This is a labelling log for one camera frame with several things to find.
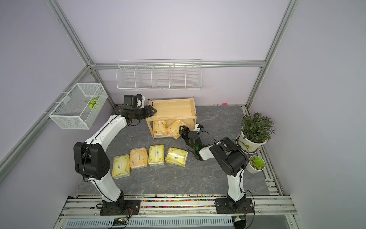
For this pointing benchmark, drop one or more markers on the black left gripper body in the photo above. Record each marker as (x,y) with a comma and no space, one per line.
(141,113)

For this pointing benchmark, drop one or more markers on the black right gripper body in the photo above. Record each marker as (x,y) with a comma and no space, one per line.
(188,137)

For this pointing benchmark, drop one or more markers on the orange tissue pack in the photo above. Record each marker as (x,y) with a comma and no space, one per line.
(159,128)
(138,158)
(173,129)

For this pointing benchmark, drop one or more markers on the light wooden two-tier shelf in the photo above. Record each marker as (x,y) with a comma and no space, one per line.
(172,110)

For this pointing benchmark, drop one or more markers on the green tissue pack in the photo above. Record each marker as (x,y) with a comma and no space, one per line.
(177,157)
(121,167)
(156,155)

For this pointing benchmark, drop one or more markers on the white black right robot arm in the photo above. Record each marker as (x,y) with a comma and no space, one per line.
(231,159)

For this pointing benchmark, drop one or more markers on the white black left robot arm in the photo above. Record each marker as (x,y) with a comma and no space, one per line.
(90,158)

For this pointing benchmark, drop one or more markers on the green toy in basket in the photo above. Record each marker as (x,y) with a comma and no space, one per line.
(94,104)

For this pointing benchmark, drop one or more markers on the white mesh side basket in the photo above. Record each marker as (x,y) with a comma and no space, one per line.
(73,112)

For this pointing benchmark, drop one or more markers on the large potted green plant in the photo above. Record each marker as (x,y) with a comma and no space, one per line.
(256,130)

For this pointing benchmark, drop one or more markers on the small potted green plant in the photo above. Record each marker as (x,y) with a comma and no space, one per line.
(256,164)

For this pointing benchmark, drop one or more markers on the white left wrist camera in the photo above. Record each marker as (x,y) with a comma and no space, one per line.
(139,101)

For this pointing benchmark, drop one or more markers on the white wire wall rack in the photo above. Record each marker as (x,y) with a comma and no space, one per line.
(159,74)

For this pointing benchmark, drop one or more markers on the aluminium frame corner post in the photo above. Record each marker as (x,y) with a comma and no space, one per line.
(73,37)

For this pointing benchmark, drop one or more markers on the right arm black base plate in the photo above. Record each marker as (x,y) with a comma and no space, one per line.
(227,205)

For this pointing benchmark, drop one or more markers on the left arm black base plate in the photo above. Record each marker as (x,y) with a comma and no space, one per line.
(121,207)

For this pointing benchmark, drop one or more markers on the aluminium front rail frame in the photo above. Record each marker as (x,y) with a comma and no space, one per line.
(181,212)

